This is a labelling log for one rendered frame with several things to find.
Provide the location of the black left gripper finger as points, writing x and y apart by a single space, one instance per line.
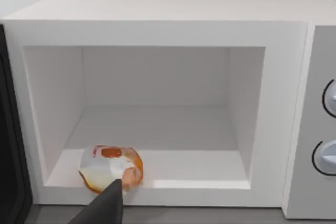
110 205

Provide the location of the orange and white bottle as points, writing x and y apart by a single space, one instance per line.
110 167

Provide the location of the black microwave door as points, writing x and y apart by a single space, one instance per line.
10 134

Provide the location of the pale microwave oven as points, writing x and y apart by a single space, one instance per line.
168 77

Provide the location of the pale grey microwave knob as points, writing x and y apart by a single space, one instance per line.
326 157
331 98

